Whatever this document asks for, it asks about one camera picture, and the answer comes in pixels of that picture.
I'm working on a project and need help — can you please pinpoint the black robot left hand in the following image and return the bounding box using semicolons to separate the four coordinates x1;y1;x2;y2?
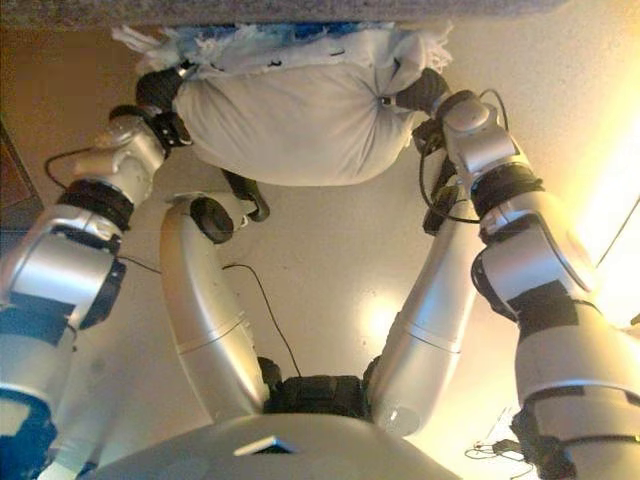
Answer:
135;59;197;113

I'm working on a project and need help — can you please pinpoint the thin black floor cable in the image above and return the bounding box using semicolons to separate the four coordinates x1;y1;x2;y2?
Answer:
118;253;304;377

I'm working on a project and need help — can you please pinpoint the white fringed cushion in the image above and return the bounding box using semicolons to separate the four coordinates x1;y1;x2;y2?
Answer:
110;22;454;188

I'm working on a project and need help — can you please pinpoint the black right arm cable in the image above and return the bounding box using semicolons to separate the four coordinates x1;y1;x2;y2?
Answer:
417;87;510;225

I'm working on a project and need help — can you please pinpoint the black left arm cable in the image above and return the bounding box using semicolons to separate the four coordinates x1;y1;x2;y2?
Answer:
43;148;92;190

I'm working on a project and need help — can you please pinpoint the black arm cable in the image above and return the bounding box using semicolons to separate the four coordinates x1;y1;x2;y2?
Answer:
43;148;92;190
417;87;510;225

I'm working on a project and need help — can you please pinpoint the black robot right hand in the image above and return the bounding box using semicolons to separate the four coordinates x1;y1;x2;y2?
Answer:
378;67;452;114

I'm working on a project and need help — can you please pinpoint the grey robot torso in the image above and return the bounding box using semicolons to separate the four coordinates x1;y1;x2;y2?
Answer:
93;357;502;480

